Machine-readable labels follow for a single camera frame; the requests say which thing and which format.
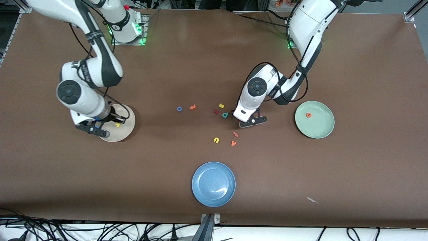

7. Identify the beige brown plate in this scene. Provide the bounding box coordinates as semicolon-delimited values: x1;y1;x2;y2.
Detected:
95;104;136;143

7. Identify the brown table cover sheet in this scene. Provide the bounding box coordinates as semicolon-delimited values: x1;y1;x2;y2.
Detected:
0;7;428;229

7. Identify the blue plate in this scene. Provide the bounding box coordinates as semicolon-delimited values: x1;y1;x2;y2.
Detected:
192;162;236;208

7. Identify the green plate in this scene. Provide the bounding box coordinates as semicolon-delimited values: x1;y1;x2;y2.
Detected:
294;101;335;139

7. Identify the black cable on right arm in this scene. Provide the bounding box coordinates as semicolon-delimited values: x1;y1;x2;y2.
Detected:
67;22;116;59
99;94;131;124

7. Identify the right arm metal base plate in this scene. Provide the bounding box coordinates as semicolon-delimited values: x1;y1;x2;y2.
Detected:
111;14;148;46

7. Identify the tangled black cable bundle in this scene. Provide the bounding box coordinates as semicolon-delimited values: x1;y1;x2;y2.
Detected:
0;208;201;241

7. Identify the silver aluminium frame rail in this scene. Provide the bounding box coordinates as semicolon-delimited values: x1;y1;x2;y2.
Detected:
403;0;428;23
0;0;34;66

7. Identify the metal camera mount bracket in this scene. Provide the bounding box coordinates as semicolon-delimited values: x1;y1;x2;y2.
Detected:
200;213;221;241

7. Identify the black cable to arm base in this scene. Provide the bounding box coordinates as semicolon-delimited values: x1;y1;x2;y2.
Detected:
261;9;291;21
234;13;290;29

